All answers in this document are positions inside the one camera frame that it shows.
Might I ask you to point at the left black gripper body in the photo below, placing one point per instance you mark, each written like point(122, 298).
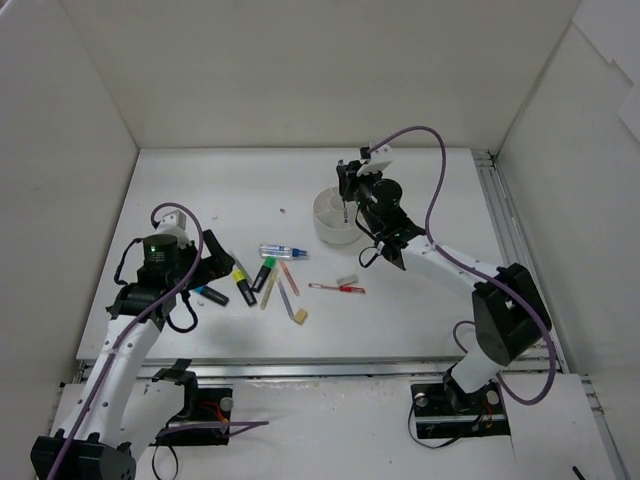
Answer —
point(211, 255)

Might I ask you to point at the white round compartment container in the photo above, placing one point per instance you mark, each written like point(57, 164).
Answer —
point(328, 220)

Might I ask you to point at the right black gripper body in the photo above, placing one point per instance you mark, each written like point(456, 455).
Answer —
point(351, 176)

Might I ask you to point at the red ballpoint pen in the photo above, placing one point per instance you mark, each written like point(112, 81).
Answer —
point(341, 288)

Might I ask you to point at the blue black highlighter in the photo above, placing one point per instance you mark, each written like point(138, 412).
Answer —
point(213, 295)

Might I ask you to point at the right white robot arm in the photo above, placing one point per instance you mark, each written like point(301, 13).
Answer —
point(509, 316)

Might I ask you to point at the green black highlighter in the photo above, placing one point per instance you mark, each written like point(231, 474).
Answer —
point(263, 274)

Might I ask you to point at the orange gel pen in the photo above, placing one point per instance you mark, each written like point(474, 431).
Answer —
point(290, 278)

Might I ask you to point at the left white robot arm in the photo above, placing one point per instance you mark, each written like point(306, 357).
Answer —
point(106, 433)

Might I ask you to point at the clear blue-capped glue bottle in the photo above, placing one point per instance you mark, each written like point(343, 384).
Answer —
point(281, 252)

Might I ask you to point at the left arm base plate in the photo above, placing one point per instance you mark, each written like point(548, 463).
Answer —
point(212, 404)

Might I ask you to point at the purple gel pen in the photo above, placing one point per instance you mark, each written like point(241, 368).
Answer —
point(285, 299)

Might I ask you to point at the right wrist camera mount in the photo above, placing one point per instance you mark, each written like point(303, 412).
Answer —
point(376, 161)

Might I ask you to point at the white eraser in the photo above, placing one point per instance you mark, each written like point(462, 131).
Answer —
point(347, 280)

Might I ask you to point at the grey clear pen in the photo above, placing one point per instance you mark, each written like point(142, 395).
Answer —
point(241, 267)

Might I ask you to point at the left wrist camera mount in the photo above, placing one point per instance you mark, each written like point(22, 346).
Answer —
point(173, 223)

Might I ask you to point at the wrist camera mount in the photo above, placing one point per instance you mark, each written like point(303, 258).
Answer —
point(173, 223)
point(376, 161)

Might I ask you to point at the pale yellow gel pen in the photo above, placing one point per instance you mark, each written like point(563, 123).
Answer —
point(268, 290)

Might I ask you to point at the yellow black highlighter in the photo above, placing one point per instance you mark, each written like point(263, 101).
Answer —
point(244, 288)

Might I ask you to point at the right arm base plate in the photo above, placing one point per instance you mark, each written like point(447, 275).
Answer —
point(434, 421)

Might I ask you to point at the tan eraser block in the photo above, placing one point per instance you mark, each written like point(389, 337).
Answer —
point(300, 316)

